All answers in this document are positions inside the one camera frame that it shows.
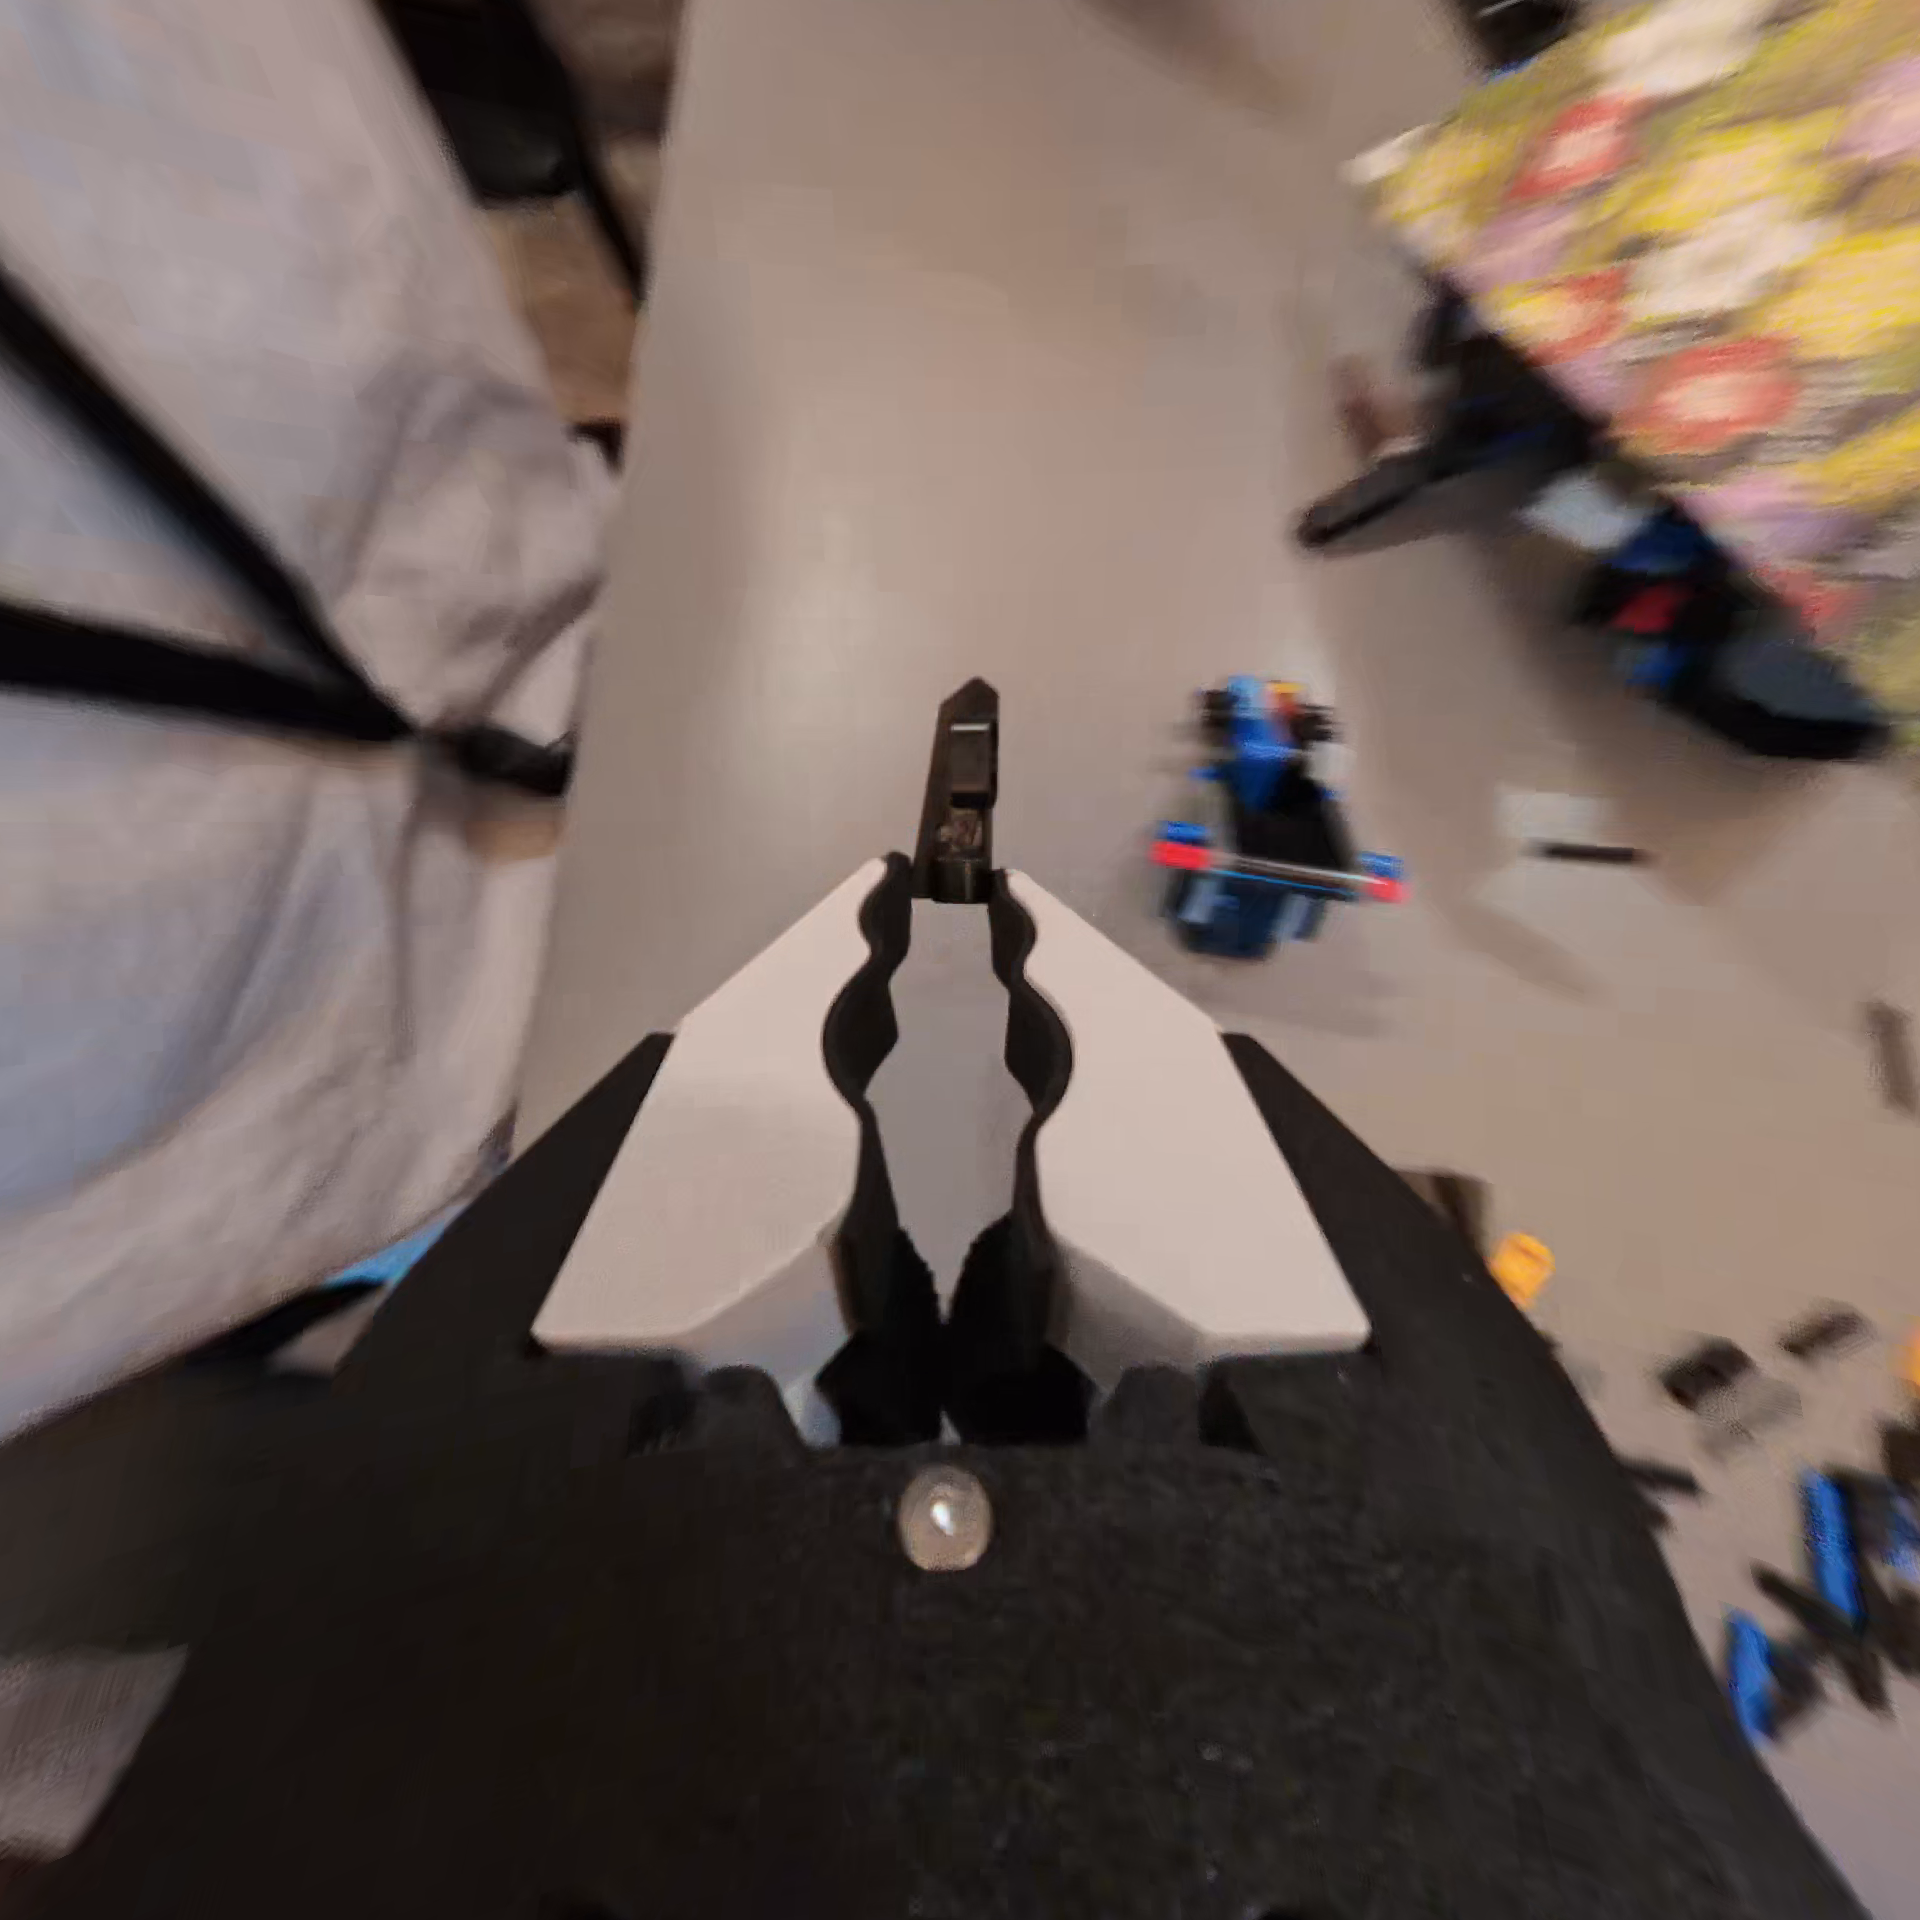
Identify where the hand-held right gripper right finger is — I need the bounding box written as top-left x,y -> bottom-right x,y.
948,870 -> 1373,1445

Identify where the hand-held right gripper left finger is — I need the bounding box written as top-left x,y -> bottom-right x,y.
532,853 -> 947,1445

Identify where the black lego beam piece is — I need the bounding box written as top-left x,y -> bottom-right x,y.
910,676 -> 1006,905

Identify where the blue lego car assembly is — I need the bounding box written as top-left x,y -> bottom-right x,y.
1150,672 -> 1412,963

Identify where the pile of loose lego pieces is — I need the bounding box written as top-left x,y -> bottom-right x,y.
1615,1302 -> 1920,1753

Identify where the black and blue lego assembly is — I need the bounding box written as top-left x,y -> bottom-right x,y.
1296,282 -> 1894,763

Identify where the person's light grey clothing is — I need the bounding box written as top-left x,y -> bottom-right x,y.
0,0 -> 619,1433

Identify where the floral patterned sheet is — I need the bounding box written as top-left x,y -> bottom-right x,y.
1346,0 -> 1920,714

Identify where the black strap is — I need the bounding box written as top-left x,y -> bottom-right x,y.
0,268 -> 578,800

